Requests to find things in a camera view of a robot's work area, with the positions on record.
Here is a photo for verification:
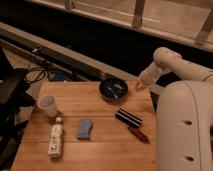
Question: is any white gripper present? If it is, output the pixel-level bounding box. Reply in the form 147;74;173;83
135;62;167;91

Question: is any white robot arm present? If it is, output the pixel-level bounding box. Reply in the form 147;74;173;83
136;47;213;171

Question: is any dark ceramic bowl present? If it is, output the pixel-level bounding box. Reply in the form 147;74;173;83
99;78;128;101

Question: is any blue sponge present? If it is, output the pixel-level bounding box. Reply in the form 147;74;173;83
77;119;93;140

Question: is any white plastic bottle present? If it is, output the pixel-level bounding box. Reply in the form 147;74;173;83
48;117;63;158

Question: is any black cable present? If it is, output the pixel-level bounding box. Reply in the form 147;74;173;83
23;46;54;85

